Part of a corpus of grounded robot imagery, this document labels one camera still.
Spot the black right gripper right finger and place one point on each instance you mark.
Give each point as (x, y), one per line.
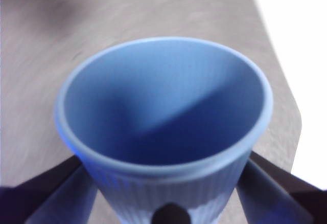
(281, 198)

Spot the blue ribbed plastic cup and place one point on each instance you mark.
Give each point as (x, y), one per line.
(163, 106)

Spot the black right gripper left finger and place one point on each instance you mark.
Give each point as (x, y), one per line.
(38, 201)

